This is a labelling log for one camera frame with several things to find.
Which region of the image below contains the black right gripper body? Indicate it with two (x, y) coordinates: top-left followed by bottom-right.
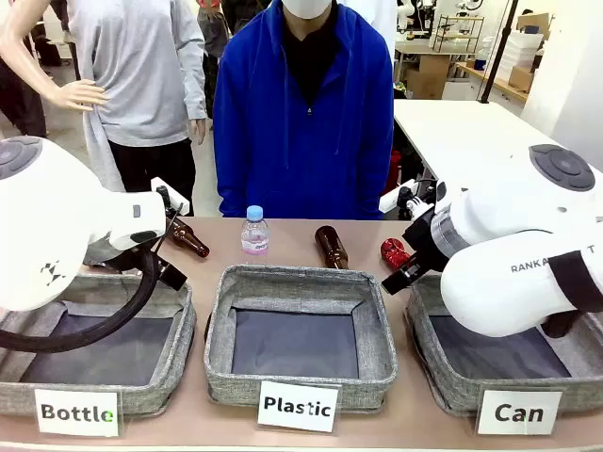
(401, 206), (451, 277)

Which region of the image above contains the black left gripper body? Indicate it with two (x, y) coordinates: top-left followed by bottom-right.
(151, 255), (175, 282)

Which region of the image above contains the crushed red can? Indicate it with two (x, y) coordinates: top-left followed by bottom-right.
(380, 238), (416, 272)

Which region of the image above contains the grey fabric basket labelled Bottle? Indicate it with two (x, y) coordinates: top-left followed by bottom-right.
(0, 270), (198, 418)

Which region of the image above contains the grey fabric basket labelled Can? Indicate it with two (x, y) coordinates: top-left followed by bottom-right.
(404, 275), (603, 418)

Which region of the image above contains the grey fabric basket labelled Plastic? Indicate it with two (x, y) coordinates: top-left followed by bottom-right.
(203, 264), (399, 415)

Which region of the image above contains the white Can label card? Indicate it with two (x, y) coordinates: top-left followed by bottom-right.
(476, 389), (564, 437)

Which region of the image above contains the brown glass bottle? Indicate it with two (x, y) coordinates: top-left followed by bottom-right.
(165, 218), (212, 259)
(314, 225), (350, 270)

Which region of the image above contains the red fire extinguisher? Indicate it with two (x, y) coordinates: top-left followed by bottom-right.
(388, 150), (404, 189)

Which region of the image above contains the clear water bottle blue cap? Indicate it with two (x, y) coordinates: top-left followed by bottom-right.
(240, 204), (270, 258)

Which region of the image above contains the white table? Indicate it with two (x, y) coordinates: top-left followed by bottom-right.
(393, 98), (603, 190)

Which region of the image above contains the white Plastic label card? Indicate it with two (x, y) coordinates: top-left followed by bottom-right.
(256, 379), (341, 433)

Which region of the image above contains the cardboard box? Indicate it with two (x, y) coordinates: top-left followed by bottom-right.
(405, 54), (451, 100)

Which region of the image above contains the white Bottle label card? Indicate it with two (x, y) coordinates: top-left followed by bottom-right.
(33, 388), (122, 437)

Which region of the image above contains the person in blue hoodie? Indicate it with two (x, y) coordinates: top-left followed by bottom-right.
(212, 0), (396, 221)

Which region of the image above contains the bare white mannequin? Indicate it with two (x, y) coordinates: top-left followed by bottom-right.
(0, 0), (107, 114)

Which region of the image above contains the black stand pole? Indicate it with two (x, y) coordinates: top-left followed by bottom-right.
(477, 0), (519, 105)

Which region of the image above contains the mannequin in grey shirt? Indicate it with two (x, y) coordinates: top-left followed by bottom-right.
(65, 0), (211, 203)

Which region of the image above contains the metal shelf rack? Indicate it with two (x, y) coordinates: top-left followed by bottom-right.
(432, 13), (486, 54)

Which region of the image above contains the stack of white boxes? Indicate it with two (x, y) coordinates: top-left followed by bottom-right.
(498, 30), (550, 76)

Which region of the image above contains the white face mask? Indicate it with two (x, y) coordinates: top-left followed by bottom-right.
(281, 0), (336, 21)

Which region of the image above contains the black corrugated cable hose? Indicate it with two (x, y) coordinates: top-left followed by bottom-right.
(0, 247), (161, 354)

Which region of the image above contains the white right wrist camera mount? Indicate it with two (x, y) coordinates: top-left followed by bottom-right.
(379, 180), (418, 212)

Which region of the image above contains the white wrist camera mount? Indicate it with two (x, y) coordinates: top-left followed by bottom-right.
(379, 180), (418, 212)
(150, 177), (190, 216)

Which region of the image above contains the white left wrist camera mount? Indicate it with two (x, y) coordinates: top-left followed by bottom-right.
(150, 177), (190, 216)

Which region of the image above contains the black right arm cable strap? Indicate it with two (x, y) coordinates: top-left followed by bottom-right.
(541, 250), (603, 339)

